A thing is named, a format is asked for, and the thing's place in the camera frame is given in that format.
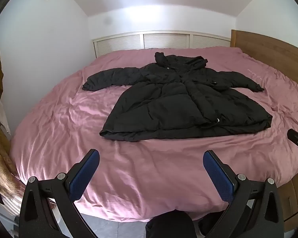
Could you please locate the wooden bed side rail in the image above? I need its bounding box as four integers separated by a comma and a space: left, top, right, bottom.
275, 159, 298, 230

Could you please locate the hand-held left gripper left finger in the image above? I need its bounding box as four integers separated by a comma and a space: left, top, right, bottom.
19, 149, 100, 238

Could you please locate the black puffer coat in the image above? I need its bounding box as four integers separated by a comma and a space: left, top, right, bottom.
82, 52, 273, 142

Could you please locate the person's leg in dark pants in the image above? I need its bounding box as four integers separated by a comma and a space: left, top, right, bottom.
145, 209, 197, 238

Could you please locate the pink bed duvet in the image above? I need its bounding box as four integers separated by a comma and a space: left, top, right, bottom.
9, 46, 298, 222

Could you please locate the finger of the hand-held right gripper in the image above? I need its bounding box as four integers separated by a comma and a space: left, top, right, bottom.
287, 128, 298, 158

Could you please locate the wooden headboard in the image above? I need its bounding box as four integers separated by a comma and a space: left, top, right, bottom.
230, 29, 298, 105

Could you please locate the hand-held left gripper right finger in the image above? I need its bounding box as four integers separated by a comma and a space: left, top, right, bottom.
203, 150, 285, 238

